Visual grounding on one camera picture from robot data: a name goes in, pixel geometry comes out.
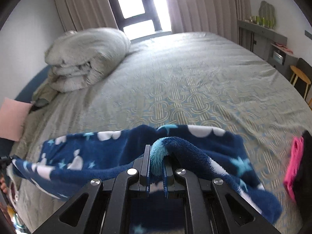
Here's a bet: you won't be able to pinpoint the navy star fleece pants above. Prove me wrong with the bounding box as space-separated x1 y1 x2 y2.
11 124 282 223

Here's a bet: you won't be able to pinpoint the black folded garment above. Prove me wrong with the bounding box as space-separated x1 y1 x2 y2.
293 130 312 223

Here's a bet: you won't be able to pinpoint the pink garment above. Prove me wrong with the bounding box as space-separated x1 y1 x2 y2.
283 136 305 203

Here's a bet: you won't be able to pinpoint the folded grey duvet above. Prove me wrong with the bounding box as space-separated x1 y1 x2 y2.
44 27 131 92

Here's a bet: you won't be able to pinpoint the dark blue headboard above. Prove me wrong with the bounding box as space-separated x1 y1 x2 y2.
15 66 49 103

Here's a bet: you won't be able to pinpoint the pink pillow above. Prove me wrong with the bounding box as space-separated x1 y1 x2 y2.
0 98 32 142

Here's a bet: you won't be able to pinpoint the dark framed window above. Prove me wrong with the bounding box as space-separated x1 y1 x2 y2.
109 0 172 43

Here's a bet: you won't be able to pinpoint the wooden stool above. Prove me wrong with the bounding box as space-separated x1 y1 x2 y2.
290 66 311 100

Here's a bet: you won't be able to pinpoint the beige curtain right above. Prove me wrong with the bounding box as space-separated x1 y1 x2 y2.
167 0 251 43

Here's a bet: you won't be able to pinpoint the beige curtain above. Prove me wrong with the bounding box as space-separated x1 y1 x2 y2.
54 0 118 32
167 0 251 43

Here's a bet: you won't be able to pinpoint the beige curtain left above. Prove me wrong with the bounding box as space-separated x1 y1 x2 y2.
54 0 118 32

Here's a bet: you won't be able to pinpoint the green cactus decoration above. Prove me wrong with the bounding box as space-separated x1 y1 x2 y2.
258 1 277 30

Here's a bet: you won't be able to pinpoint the grey wall desk unit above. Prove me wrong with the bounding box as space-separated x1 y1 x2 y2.
238 20 298 79

